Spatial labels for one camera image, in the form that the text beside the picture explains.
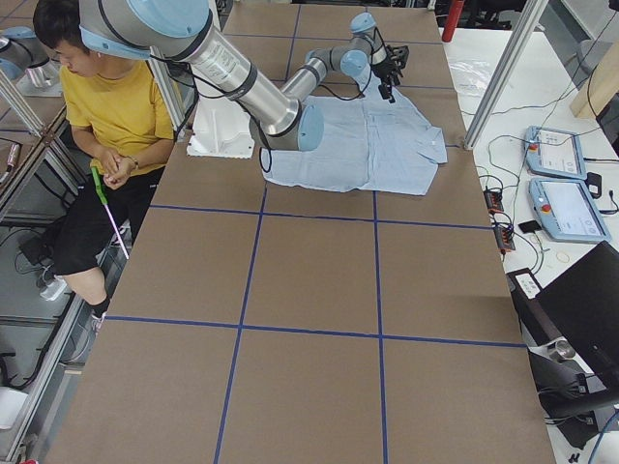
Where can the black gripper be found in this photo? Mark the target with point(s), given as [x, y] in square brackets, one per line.
[383, 69]

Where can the orange black adapter box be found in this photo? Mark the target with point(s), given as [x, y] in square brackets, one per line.
[493, 199]
[504, 237]

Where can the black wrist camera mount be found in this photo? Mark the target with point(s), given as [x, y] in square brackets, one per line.
[398, 55]

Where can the red cylinder bottle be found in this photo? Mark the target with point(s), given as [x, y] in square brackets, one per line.
[452, 20]

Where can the lower blue teach pendant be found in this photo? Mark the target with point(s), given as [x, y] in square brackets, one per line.
[566, 211]

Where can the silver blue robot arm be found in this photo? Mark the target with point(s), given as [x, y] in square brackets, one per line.
[184, 32]
[26, 63]

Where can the clear plastic bag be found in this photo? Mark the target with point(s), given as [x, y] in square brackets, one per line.
[470, 77]

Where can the light blue long-sleeve shirt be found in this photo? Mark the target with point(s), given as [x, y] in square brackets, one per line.
[368, 143]

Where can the green handled reacher stick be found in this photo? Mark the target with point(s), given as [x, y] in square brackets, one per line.
[101, 195]

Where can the blue teach pendant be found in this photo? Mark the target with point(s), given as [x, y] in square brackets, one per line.
[554, 153]
[566, 211]

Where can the black computer monitor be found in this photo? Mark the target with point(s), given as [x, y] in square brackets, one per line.
[573, 322]

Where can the person in yellow shirt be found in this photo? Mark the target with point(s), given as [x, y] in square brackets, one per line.
[119, 119]

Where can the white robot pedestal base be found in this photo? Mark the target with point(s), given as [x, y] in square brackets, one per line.
[220, 129]

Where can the white power strip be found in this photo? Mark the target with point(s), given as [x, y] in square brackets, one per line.
[54, 289]

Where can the aluminium frame post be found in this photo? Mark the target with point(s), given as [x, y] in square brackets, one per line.
[516, 44]

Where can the grey office chair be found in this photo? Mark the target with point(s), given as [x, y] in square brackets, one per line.
[589, 54]

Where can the upper blue teach pendant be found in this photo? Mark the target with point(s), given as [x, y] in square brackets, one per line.
[554, 153]

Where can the upper orange black adapter box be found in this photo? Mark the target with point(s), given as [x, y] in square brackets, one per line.
[493, 199]

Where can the lower orange black adapter box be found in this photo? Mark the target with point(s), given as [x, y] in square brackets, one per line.
[504, 237]

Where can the wooden board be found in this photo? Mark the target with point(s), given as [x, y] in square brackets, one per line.
[599, 88]

